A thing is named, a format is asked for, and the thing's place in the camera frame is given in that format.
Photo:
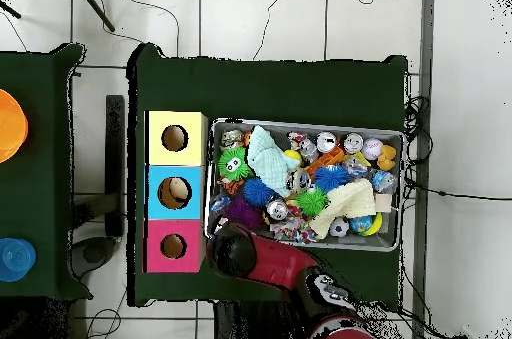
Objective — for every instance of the purple spiky ball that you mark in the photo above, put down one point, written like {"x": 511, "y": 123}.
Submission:
{"x": 244, "y": 211}

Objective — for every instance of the crushed clear bottle blue label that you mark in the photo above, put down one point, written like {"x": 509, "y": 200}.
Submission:
{"x": 220, "y": 203}

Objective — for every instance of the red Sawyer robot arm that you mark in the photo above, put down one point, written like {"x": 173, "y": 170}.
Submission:
{"x": 280, "y": 263}

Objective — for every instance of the wooden box with three holes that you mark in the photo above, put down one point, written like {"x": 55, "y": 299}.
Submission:
{"x": 188, "y": 155}

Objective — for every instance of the mint green cloth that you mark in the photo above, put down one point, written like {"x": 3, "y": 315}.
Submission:
{"x": 268, "y": 163}

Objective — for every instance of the green spiky toy with eyes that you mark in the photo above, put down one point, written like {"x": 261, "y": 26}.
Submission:
{"x": 234, "y": 163}

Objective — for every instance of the yellow ball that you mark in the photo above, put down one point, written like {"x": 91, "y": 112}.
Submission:
{"x": 292, "y": 155}

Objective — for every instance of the crushed silver can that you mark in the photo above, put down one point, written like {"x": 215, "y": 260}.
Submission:
{"x": 299, "y": 181}

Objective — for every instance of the black drink can silver top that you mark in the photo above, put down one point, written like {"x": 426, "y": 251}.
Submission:
{"x": 276, "y": 209}

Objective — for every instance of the orange plastic tray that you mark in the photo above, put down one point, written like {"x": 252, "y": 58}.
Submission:
{"x": 326, "y": 158}

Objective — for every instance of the dark green table cloth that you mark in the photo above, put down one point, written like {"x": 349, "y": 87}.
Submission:
{"x": 260, "y": 91}

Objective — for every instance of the blue spiky toy with eyes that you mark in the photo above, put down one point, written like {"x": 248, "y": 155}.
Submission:
{"x": 332, "y": 178}

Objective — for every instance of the cream knit cloth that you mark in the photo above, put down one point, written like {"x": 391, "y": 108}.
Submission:
{"x": 348, "y": 199}

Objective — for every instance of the white baseball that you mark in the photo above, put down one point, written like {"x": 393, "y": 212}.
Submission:
{"x": 372, "y": 149}

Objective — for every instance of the black upright panel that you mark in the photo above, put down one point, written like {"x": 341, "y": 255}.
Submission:
{"x": 115, "y": 155}

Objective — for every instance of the grey floor strip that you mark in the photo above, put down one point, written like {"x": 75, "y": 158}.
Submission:
{"x": 427, "y": 35}

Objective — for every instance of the dark green side-table cloth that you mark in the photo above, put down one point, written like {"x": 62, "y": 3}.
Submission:
{"x": 40, "y": 195}

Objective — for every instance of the black tripod leg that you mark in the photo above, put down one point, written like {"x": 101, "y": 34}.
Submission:
{"x": 96, "y": 7}
{"x": 10, "y": 10}

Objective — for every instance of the orange plastic bowl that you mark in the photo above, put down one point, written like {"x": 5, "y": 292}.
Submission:
{"x": 12, "y": 127}

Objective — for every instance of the blue plastic cup stack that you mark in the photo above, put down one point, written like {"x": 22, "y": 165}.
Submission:
{"x": 16, "y": 259}

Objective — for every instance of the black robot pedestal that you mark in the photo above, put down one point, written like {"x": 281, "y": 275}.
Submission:
{"x": 248, "y": 323}

